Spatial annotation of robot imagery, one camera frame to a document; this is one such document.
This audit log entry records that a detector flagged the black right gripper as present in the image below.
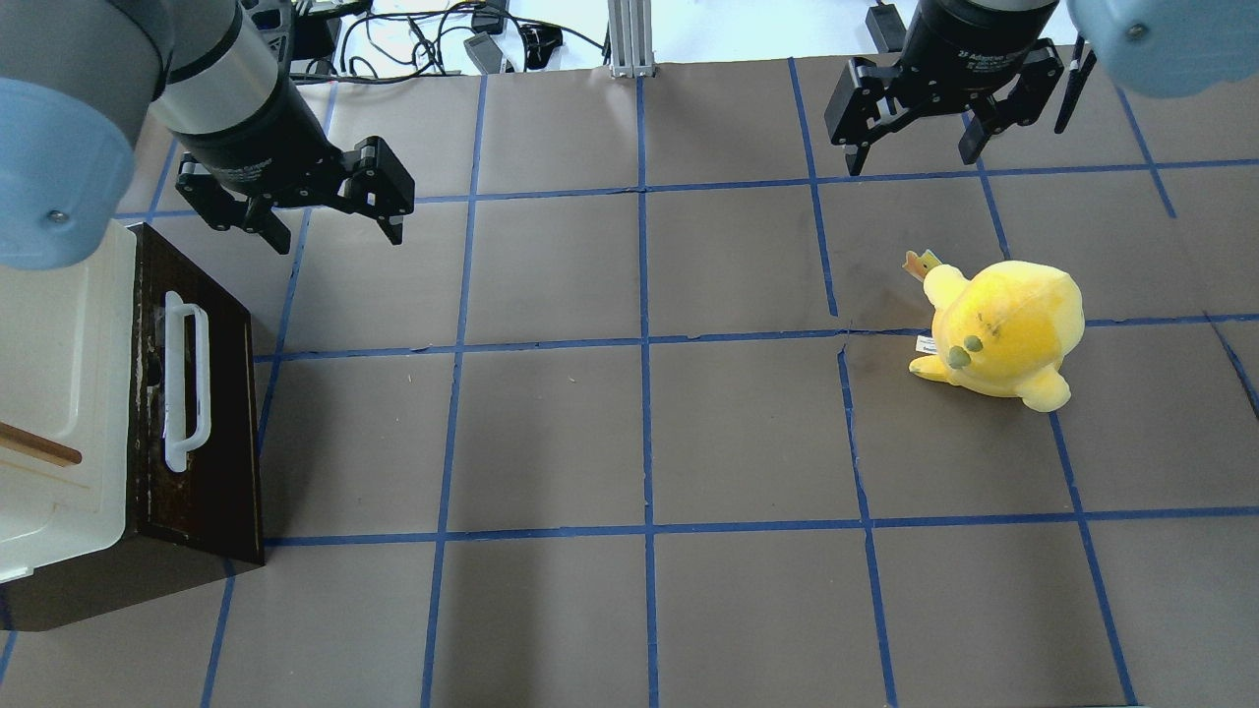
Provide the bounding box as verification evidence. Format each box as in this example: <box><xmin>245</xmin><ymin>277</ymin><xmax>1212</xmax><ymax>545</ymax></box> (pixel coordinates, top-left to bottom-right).
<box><xmin>823</xmin><ymin>1</ymin><xmax>1064</xmax><ymax>176</ymax></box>

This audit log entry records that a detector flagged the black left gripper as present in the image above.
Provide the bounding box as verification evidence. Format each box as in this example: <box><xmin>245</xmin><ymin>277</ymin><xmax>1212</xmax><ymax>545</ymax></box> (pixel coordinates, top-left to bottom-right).
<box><xmin>176</xmin><ymin>76</ymin><xmax>415</xmax><ymax>254</ymax></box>

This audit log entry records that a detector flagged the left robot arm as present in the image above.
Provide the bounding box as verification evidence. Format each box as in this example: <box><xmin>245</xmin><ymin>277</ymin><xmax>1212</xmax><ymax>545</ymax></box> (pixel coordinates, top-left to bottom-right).
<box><xmin>1</xmin><ymin>1</ymin><xmax>415</xmax><ymax>270</ymax></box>

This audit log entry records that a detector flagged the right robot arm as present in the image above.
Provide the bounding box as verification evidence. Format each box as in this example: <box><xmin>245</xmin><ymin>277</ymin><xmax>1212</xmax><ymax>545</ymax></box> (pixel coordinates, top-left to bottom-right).
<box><xmin>823</xmin><ymin>1</ymin><xmax>1258</xmax><ymax>176</ymax></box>

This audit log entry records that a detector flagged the black power adapter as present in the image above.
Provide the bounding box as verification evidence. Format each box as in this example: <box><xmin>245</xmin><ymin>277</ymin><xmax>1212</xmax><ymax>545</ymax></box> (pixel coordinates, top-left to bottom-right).
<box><xmin>463</xmin><ymin>31</ymin><xmax>516</xmax><ymax>76</ymax></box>

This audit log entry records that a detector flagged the yellow plush toy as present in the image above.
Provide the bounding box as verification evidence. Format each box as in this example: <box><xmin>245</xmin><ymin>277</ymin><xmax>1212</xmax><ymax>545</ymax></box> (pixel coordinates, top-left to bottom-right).
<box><xmin>903</xmin><ymin>249</ymin><xmax>1087</xmax><ymax>413</ymax></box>

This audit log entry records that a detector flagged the cream cabinet box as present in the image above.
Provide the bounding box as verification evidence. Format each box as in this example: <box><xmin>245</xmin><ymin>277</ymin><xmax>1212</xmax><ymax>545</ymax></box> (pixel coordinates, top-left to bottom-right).
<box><xmin>1</xmin><ymin>220</ymin><xmax>138</xmax><ymax>582</ymax></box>

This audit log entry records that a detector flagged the black cable bundle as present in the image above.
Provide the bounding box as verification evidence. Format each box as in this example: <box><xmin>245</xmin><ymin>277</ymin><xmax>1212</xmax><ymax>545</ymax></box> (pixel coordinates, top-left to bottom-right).
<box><xmin>285</xmin><ymin>0</ymin><xmax>606</xmax><ymax>84</ymax></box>

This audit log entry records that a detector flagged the aluminium frame post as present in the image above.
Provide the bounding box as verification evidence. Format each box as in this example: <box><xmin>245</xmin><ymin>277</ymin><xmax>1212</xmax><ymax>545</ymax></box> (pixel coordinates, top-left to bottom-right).
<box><xmin>607</xmin><ymin>1</ymin><xmax>657</xmax><ymax>78</ymax></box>

